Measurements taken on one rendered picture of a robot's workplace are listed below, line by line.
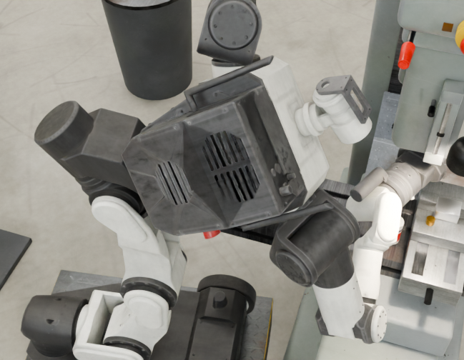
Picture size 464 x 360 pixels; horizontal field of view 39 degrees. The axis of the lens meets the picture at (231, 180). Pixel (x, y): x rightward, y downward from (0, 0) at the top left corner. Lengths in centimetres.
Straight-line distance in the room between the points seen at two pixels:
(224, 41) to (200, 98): 12
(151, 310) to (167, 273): 12
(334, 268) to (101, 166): 48
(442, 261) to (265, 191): 83
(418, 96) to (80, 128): 69
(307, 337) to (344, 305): 118
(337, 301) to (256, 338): 98
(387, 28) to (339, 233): 83
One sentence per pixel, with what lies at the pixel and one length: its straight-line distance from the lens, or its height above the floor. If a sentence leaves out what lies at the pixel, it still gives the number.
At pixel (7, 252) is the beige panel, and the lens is 311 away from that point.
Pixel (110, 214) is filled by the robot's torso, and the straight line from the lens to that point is 138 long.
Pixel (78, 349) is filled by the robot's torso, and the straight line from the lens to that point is 198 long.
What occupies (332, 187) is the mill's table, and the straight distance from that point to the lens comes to 198.
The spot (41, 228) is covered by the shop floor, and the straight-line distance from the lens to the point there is 318.
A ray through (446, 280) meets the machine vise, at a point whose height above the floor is 100.
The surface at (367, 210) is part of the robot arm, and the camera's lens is 151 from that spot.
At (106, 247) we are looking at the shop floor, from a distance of 304.
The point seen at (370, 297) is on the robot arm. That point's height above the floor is 117.
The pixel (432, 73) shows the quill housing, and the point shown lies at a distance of 141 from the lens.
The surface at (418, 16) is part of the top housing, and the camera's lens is 117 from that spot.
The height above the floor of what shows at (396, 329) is 81.
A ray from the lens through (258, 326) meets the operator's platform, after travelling 231.
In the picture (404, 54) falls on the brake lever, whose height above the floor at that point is 171.
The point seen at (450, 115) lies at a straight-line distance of 142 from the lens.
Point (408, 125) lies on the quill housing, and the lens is 151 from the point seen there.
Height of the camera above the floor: 244
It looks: 50 degrees down
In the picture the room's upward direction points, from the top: 2 degrees counter-clockwise
